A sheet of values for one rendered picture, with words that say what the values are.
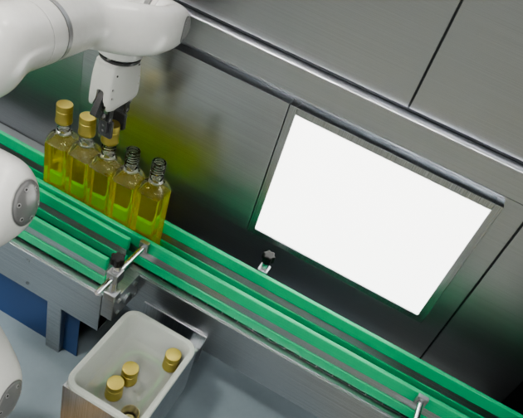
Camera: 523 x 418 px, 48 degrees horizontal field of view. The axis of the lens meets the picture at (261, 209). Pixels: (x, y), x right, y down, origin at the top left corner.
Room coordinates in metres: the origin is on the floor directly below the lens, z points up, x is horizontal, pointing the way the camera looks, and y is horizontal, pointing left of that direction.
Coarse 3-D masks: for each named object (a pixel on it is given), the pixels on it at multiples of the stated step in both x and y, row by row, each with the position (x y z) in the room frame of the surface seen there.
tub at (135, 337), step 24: (120, 336) 0.74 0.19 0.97; (144, 336) 0.77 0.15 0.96; (168, 336) 0.76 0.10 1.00; (96, 360) 0.66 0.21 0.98; (120, 360) 0.71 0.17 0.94; (144, 360) 0.72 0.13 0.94; (72, 384) 0.58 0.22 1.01; (96, 384) 0.63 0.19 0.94; (144, 384) 0.67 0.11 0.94; (168, 384) 0.64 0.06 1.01; (120, 408) 0.60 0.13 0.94; (144, 408) 0.62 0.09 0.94
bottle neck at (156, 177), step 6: (156, 162) 0.92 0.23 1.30; (162, 162) 0.93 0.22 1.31; (150, 168) 0.91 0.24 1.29; (156, 168) 0.90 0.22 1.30; (162, 168) 0.91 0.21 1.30; (150, 174) 0.91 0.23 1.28; (156, 174) 0.90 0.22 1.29; (162, 174) 0.91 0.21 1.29; (150, 180) 0.91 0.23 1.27; (156, 180) 0.90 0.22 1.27; (162, 180) 0.91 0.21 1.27
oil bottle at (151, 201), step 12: (144, 180) 0.91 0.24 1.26; (144, 192) 0.89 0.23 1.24; (156, 192) 0.89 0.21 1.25; (168, 192) 0.92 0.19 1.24; (144, 204) 0.89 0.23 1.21; (156, 204) 0.89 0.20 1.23; (168, 204) 0.93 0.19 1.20; (132, 216) 0.90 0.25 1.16; (144, 216) 0.89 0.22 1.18; (156, 216) 0.89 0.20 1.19; (132, 228) 0.89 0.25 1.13; (144, 228) 0.89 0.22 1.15; (156, 228) 0.90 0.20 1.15; (156, 240) 0.91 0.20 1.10
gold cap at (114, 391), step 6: (114, 378) 0.63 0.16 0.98; (120, 378) 0.64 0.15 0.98; (108, 384) 0.62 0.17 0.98; (114, 384) 0.62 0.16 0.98; (120, 384) 0.63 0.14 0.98; (108, 390) 0.61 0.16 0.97; (114, 390) 0.61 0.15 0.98; (120, 390) 0.62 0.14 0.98; (108, 396) 0.61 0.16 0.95; (114, 396) 0.61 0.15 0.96; (120, 396) 0.62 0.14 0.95
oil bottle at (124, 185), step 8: (120, 168) 0.92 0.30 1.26; (112, 176) 0.91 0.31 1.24; (120, 176) 0.90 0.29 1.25; (128, 176) 0.90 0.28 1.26; (136, 176) 0.91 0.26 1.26; (144, 176) 0.94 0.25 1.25; (112, 184) 0.90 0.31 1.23; (120, 184) 0.90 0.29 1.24; (128, 184) 0.90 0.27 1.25; (136, 184) 0.91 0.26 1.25; (112, 192) 0.90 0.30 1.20; (120, 192) 0.90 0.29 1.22; (128, 192) 0.89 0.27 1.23; (112, 200) 0.90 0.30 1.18; (120, 200) 0.90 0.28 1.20; (128, 200) 0.89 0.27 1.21; (112, 208) 0.90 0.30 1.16; (120, 208) 0.90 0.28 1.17; (128, 208) 0.89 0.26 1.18; (112, 216) 0.90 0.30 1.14; (120, 216) 0.90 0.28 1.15; (128, 216) 0.89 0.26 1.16; (128, 224) 0.90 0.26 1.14
